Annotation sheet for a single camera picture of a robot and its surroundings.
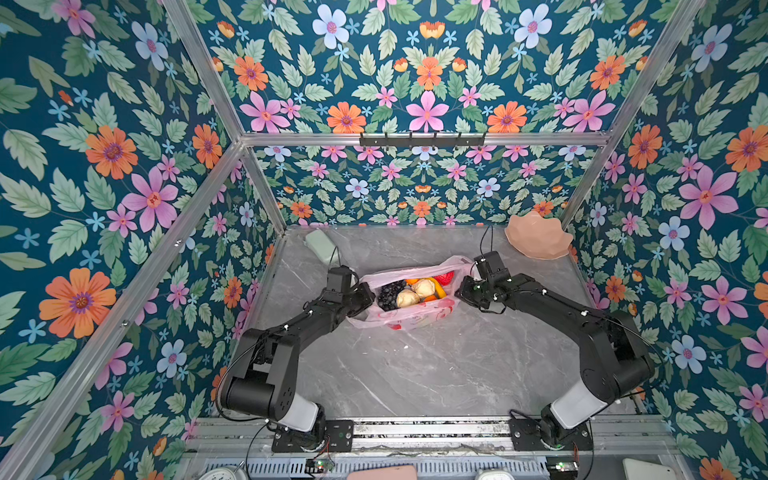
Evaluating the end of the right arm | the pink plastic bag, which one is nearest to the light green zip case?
the pink plastic bag

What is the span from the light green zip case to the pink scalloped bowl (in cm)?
69

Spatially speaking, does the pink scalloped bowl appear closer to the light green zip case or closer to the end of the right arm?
the end of the right arm

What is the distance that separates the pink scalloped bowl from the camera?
43.7 inches

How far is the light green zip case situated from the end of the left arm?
0.98 feet

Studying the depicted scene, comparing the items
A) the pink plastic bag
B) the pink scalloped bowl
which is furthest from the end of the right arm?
the pink scalloped bowl

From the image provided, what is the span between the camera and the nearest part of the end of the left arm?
731 mm

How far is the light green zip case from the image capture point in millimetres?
1102

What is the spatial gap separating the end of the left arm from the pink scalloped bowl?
61 cm
